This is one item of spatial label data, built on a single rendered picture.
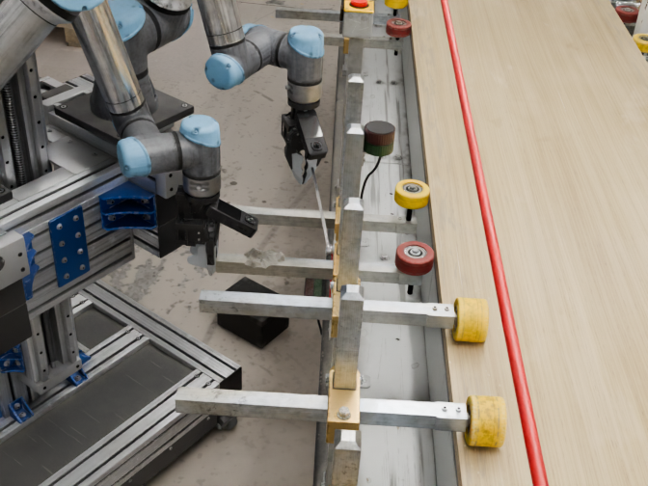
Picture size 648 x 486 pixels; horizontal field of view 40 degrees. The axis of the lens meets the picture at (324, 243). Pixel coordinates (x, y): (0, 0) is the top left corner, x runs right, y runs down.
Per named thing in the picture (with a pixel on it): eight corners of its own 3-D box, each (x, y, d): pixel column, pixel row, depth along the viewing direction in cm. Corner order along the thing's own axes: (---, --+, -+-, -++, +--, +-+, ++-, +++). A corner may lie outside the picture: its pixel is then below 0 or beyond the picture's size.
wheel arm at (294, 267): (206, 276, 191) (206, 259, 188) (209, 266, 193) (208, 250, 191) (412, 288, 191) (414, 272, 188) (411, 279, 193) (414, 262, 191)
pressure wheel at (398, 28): (395, 47, 300) (399, 14, 293) (413, 56, 295) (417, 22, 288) (378, 53, 295) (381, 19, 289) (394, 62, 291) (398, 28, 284)
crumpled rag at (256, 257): (240, 268, 187) (240, 258, 186) (244, 249, 192) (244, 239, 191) (283, 270, 187) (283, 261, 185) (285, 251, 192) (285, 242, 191)
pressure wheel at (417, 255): (391, 303, 190) (396, 259, 183) (391, 280, 197) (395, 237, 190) (429, 306, 190) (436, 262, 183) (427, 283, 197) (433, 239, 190)
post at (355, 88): (335, 256, 222) (348, 78, 194) (336, 248, 225) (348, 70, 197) (349, 257, 222) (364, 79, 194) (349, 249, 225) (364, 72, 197)
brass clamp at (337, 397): (322, 443, 141) (323, 420, 139) (325, 382, 152) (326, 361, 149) (361, 445, 141) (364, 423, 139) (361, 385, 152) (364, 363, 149)
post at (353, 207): (329, 404, 182) (343, 204, 154) (329, 391, 185) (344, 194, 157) (345, 405, 182) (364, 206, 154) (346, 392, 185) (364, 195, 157)
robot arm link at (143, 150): (114, 158, 177) (169, 150, 181) (126, 187, 169) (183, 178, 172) (110, 122, 172) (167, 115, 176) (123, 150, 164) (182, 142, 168)
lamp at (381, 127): (356, 225, 185) (364, 133, 173) (356, 210, 190) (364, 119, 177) (385, 227, 185) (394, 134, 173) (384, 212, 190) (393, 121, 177)
